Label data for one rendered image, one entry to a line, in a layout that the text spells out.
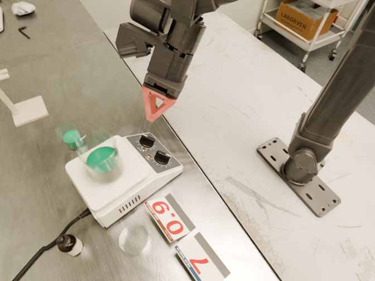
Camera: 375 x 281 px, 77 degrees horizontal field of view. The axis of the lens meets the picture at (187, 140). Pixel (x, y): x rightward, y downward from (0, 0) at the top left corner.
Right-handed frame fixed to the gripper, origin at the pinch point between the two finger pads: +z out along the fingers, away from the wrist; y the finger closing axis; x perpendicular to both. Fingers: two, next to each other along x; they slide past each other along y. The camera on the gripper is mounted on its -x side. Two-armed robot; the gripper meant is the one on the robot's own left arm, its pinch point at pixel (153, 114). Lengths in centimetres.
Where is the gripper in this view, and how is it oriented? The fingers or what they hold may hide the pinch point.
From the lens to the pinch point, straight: 50.5
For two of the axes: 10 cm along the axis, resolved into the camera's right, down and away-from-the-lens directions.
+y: -1.5, 5.0, -8.5
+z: -4.0, 7.6, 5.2
